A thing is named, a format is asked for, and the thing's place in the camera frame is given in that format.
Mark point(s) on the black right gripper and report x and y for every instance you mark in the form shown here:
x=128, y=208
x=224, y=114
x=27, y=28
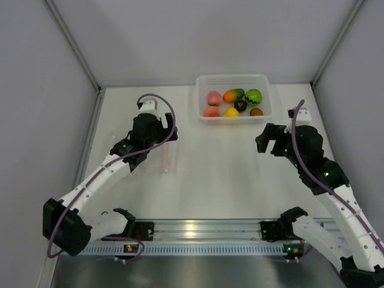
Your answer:
x=274, y=132

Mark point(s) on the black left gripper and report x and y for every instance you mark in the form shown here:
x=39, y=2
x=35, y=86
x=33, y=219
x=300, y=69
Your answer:
x=164, y=133

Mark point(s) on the brown fake kiwi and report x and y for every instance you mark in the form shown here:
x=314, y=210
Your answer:
x=256, y=112

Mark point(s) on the clear zip top bag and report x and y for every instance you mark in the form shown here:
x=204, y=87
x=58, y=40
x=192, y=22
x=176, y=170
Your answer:
x=156, y=156

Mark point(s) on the green fake apple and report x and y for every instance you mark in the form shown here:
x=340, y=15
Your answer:
x=253, y=97

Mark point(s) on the dark purple fake plum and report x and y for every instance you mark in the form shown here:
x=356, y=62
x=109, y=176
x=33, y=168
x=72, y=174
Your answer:
x=240, y=105

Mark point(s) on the yellow fake pepper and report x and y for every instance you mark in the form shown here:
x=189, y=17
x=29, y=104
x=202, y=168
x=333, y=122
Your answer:
x=231, y=112

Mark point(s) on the orange peach fake fruit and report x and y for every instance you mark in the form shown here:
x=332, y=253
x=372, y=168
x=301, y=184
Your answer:
x=212, y=111

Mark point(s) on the orange green fake mango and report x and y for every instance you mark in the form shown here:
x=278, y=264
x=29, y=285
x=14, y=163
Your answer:
x=232, y=95

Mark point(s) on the red fake strawberry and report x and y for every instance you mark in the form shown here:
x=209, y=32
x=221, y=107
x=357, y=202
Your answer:
x=214, y=98

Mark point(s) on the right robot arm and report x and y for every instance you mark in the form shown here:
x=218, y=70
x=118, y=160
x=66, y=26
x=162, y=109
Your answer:
x=358, y=258

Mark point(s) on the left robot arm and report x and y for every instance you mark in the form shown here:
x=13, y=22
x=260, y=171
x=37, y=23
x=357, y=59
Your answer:
x=72, y=222

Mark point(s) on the white plastic basket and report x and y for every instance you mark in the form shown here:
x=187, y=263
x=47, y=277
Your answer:
x=225, y=82

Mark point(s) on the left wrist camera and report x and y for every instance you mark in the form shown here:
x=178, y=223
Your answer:
x=148, y=106

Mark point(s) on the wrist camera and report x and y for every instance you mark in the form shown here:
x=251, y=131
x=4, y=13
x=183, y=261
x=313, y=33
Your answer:
x=303, y=118
x=148, y=106

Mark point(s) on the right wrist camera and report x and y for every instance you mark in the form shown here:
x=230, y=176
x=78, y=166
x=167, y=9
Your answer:
x=303, y=118

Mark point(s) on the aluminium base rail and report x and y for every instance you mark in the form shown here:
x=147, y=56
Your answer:
x=207, y=230

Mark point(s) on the white slotted cable duct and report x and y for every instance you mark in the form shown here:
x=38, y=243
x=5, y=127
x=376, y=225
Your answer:
x=212, y=249

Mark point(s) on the aluminium frame rail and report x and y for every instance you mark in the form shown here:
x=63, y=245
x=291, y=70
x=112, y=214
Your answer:
x=72, y=43

